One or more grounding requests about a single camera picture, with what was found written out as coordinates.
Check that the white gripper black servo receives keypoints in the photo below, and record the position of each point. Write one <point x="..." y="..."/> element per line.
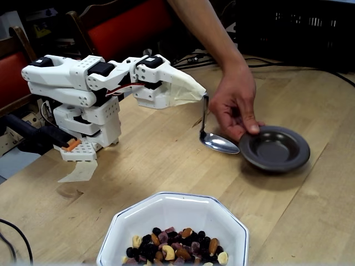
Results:
<point x="163" y="74"/>

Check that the bent metal spoon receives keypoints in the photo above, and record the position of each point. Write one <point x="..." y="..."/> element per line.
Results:
<point x="219" y="144"/>

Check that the dark brown plate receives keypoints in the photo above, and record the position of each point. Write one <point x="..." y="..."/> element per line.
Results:
<point x="277" y="155"/>

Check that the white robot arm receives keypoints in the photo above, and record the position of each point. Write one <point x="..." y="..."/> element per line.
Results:
<point x="55" y="74"/>

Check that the person's bare forearm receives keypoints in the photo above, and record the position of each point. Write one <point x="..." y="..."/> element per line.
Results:
<point x="205" y="30"/>

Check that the white octagonal bowl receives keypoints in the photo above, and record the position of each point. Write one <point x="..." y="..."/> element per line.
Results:
<point x="172" y="213"/>

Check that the person's bare hand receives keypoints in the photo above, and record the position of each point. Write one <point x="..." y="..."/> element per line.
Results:
<point x="235" y="94"/>

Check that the small white connector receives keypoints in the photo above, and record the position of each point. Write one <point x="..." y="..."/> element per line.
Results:
<point x="194" y="60"/>

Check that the wooden chair red cushion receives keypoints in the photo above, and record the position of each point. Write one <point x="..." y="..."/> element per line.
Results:
<point x="124" y="30"/>
<point x="14" y="77"/>

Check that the black plastic crate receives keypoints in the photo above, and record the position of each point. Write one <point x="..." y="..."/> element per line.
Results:
<point x="291" y="33"/>

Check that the beige masking tape piece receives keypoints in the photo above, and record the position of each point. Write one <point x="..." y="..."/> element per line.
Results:
<point x="80" y="171"/>

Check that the black clamp orange tip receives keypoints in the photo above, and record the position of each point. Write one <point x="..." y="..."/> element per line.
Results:
<point x="41" y="135"/>

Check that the yellow packet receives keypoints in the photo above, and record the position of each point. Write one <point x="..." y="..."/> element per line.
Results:
<point x="41" y="31"/>

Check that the mixed nuts and dried fruit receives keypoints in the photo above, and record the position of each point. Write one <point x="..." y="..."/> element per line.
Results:
<point x="177" y="248"/>

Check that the printed cardboard box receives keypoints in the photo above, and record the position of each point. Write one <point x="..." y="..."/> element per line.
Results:
<point x="8" y="141"/>

